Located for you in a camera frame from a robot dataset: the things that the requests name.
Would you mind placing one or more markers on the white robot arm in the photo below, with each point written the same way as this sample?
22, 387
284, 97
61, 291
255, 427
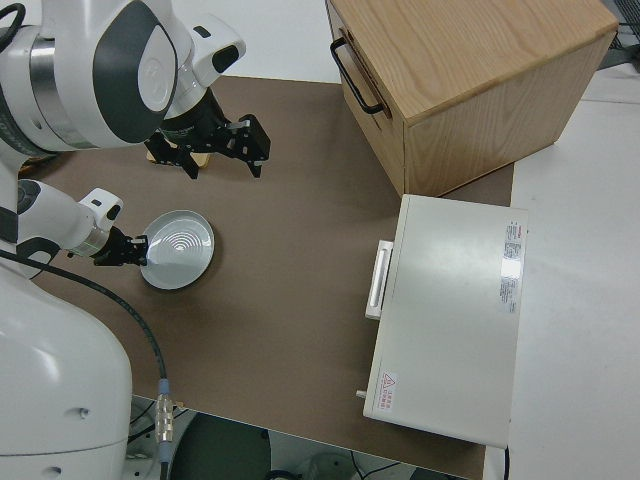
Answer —
50, 220
60, 75

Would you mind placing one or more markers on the gray metal plate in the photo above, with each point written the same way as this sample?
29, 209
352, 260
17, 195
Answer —
185, 250

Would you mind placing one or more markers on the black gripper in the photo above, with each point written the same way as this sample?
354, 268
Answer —
116, 250
200, 127

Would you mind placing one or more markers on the brown table mat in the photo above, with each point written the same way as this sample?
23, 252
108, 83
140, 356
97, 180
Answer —
300, 225

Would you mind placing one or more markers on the white toaster oven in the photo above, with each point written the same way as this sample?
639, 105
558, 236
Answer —
450, 325

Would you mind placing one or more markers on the brown wicker tray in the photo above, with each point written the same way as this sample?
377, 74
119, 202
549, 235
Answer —
37, 160

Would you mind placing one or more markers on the wooden mug stand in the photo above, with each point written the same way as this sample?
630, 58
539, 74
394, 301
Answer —
202, 160

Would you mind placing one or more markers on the wooden drawer box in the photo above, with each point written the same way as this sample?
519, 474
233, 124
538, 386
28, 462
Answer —
475, 50

